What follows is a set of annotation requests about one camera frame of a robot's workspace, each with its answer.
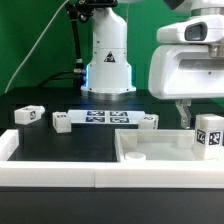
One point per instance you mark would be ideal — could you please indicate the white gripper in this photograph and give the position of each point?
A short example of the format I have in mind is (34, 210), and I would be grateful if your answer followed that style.
(185, 72)

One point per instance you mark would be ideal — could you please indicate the white square tabletop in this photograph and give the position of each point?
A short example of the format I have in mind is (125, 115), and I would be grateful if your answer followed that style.
(168, 145)

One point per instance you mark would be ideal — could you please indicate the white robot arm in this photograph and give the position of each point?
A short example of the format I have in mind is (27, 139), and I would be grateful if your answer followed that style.
(108, 74)

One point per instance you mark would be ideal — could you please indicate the white marker plate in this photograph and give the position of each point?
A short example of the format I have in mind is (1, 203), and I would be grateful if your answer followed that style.
(105, 116)

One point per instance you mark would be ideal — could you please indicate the white U-shaped fence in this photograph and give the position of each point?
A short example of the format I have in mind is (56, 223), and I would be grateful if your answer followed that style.
(128, 174)

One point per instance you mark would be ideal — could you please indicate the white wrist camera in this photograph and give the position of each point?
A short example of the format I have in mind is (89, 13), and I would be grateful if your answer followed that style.
(208, 29)

